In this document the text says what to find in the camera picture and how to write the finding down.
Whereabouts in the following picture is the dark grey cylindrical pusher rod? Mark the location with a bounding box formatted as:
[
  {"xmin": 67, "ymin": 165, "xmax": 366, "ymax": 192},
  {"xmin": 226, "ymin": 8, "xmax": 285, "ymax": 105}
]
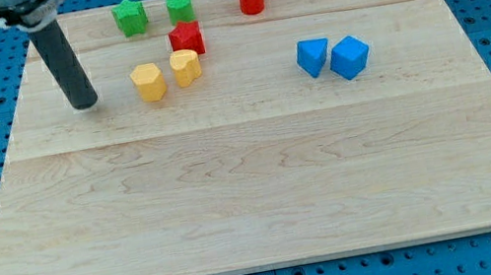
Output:
[{"xmin": 29, "ymin": 20, "xmax": 98, "ymax": 110}]

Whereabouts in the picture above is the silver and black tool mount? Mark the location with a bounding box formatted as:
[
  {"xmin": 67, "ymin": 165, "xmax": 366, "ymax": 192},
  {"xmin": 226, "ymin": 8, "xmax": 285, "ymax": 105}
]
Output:
[{"xmin": 0, "ymin": 0, "xmax": 64, "ymax": 33}]

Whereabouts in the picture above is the green star block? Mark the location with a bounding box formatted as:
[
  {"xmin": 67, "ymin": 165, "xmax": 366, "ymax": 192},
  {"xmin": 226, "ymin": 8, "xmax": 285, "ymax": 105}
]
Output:
[{"xmin": 111, "ymin": 0, "xmax": 148, "ymax": 37}]

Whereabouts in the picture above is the red star block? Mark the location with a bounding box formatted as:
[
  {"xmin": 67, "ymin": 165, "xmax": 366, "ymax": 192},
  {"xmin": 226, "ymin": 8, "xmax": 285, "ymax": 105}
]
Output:
[{"xmin": 168, "ymin": 21, "xmax": 206, "ymax": 54}]

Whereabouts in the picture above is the yellow hexagon block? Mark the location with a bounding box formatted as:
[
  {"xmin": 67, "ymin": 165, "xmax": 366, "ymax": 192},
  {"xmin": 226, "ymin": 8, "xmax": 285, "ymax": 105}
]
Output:
[{"xmin": 129, "ymin": 63, "xmax": 168, "ymax": 103}]

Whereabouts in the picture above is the green cylinder block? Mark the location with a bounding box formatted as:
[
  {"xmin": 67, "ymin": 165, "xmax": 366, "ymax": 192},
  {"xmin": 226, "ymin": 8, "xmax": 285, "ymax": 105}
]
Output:
[{"xmin": 166, "ymin": 0, "xmax": 196, "ymax": 26}]

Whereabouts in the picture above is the yellow heart block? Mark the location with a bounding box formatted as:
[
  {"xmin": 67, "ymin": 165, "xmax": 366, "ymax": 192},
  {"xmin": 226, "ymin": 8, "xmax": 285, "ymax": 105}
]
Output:
[{"xmin": 169, "ymin": 49, "xmax": 203, "ymax": 88}]

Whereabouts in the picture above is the light wooden board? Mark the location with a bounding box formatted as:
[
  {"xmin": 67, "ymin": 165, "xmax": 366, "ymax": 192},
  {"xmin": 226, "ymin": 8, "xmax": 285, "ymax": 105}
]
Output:
[{"xmin": 0, "ymin": 0, "xmax": 491, "ymax": 275}]

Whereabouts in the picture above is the blue triangular block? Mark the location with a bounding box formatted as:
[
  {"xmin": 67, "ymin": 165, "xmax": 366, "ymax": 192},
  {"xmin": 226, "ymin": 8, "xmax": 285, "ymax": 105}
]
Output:
[{"xmin": 296, "ymin": 37, "xmax": 328, "ymax": 78}]

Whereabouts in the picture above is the blue cube block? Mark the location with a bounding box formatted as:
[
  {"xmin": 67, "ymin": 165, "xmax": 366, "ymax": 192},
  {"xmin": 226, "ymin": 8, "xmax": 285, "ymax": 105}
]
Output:
[{"xmin": 330, "ymin": 35, "xmax": 370, "ymax": 80}]

